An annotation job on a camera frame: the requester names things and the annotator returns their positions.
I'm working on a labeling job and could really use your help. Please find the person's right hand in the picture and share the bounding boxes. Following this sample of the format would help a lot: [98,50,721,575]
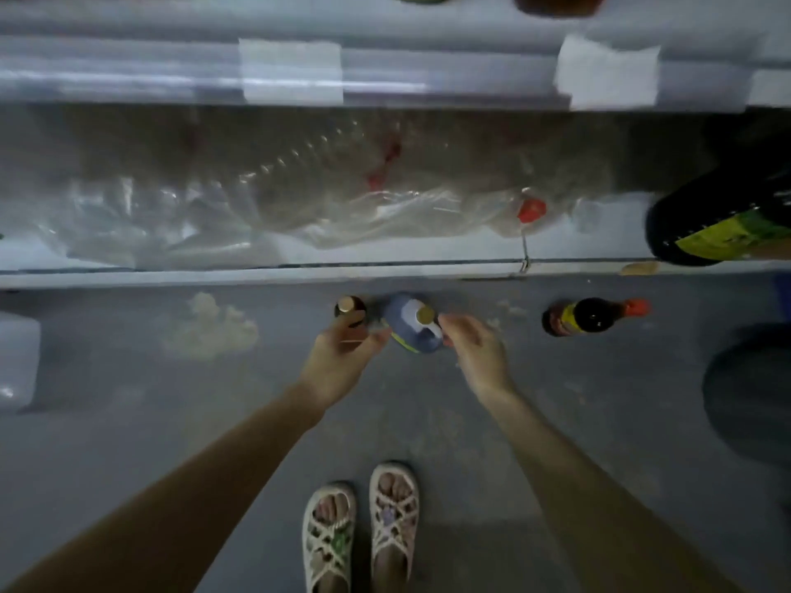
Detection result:
[438,313,518,405]

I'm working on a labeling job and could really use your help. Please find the person's left hand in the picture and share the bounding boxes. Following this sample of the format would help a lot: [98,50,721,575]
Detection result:
[297,311,392,413]

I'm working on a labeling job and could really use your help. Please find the brown-cap small soy bottle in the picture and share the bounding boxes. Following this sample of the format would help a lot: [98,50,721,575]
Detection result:
[335,295,370,329]

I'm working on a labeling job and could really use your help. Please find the rice vinegar jug gold cap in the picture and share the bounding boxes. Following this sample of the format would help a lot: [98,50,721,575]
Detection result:
[377,293,447,357]

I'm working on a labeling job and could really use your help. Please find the slim soy bottle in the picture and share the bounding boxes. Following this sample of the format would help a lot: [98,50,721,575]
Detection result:
[541,296,652,339]

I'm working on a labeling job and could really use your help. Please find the clear plastic bin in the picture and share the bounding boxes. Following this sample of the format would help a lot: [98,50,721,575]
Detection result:
[0,311,42,411]

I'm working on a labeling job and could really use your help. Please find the white metal store shelving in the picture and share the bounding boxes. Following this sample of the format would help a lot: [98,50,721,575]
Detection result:
[0,0,791,292]

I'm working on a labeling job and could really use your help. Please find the person's right forearm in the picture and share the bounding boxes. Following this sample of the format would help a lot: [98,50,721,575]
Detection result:
[482,386,743,593]

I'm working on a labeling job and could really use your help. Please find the person's left forearm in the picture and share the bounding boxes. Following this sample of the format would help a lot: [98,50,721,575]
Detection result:
[6,386,325,593]

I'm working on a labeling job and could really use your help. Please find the pack of clear empty bottles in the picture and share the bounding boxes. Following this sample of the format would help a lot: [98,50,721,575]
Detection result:
[37,110,620,269]

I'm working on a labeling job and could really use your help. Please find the person's left beige sandal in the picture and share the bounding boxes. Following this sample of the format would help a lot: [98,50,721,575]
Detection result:
[302,483,358,593]

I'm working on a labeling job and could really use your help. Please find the grey floor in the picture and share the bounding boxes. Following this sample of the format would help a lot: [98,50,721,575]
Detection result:
[0,271,791,593]

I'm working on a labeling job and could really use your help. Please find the blue plastic crate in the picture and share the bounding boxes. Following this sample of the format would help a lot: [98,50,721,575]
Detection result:
[772,271,791,322]

